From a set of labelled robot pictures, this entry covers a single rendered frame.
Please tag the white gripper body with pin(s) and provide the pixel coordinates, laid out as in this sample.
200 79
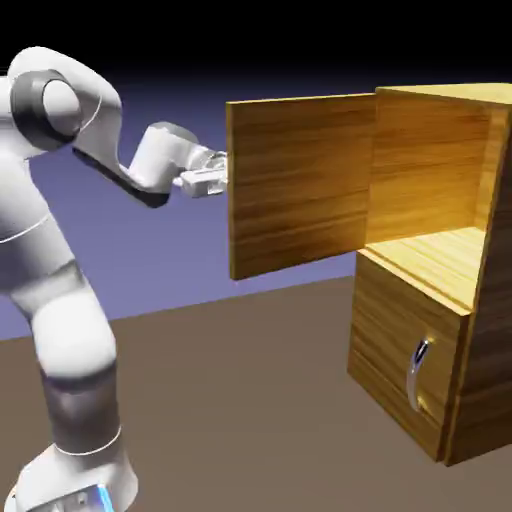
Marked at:
198 182

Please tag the large wooden cabinet door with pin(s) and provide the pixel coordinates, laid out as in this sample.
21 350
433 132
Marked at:
296 184

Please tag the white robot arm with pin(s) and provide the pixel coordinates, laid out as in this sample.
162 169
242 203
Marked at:
64 328

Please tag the small wooden cabinet door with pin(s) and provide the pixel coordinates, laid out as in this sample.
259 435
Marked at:
396 352

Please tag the light wood cabinet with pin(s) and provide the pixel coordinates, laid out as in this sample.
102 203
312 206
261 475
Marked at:
476 320

